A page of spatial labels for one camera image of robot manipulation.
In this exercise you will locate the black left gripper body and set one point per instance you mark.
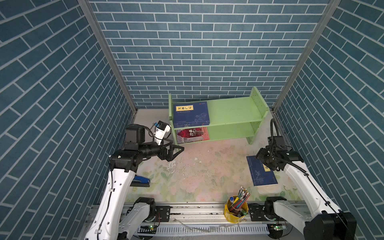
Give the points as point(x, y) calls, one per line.
point(158, 151)

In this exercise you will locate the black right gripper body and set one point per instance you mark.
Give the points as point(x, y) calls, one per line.
point(265, 157)

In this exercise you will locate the red pink Hamlet book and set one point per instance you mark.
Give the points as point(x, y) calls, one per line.
point(192, 135)

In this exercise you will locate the blue book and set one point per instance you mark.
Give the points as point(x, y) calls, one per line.
point(261, 174)
point(191, 115)

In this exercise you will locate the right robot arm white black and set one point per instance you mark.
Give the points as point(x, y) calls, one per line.
point(326, 220)

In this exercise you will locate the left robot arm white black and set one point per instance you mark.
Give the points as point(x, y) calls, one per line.
point(140, 144)

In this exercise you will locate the blue stapler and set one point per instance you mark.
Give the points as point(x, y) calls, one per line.
point(139, 181)

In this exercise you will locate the green wooden shelf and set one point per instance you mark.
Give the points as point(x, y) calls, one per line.
point(232, 118)

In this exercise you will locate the yellow pen cup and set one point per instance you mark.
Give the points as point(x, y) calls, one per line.
point(236, 210)

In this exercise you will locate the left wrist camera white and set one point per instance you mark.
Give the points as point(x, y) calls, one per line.
point(161, 129)

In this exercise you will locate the aluminium corner post right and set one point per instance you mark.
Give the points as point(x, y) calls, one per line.
point(318, 30)

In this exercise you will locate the aluminium corner post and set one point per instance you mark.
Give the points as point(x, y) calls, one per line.
point(318, 30)
point(92, 20)

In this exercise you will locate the aluminium corner post left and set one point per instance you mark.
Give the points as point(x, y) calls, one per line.
point(92, 20)

